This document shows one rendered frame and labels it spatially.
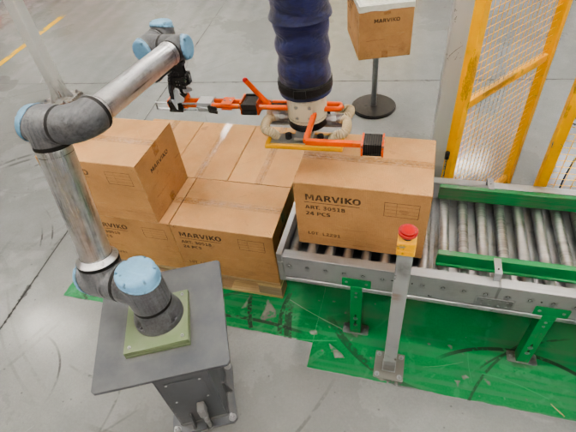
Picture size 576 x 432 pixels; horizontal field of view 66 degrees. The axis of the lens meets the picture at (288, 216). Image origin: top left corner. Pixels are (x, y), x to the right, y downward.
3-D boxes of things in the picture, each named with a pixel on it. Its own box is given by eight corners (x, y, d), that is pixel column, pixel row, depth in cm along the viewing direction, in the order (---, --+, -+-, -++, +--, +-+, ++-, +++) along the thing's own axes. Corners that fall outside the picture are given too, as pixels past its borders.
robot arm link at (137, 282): (157, 321, 158) (139, 290, 146) (118, 311, 164) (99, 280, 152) (178, 288, 168) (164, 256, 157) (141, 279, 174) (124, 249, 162)
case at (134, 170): (188, 177, 270) (170, 122, 242) (158, 223, 244) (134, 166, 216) (105, 168, 285) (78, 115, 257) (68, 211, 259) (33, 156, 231)
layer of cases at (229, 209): (315, 175, 323) (313, 129, 295) (279, 284, 256) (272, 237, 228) (169, 161, 352) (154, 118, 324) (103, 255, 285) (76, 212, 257)
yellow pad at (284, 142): (345, 138, 191) (345, 129, 188) (342, 152, 185) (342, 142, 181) (270, 135, 199) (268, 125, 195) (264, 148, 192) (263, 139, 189)
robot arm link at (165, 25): (142, 24, 173) (156, 15, 180) (152, 55, 182) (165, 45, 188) (163, 25, 170) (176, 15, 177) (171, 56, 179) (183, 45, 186)
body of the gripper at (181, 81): (186, 91, 192) (179, 64, 184) (168, 90, 194) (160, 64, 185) (193, 82, 197) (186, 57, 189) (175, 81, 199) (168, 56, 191)
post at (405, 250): (396, 361, 231) (417, 231, 161) (394, 373, 227) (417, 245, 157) (382, 358, 233) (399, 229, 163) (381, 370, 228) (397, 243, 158)
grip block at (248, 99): (264, 104, 199) (262, 93, 195) (258, 116, 192) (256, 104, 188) (246, 104, 201) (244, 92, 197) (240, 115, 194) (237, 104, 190)
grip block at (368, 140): (384, 144, 169) (385, 133, 165) (382, 158, 163) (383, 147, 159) (362, 142, 170) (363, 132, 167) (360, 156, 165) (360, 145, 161)
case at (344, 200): (425, 201, 235) (436, 140, 207) (421, 259, 209) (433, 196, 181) (315, 189, 250) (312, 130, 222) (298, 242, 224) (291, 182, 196)
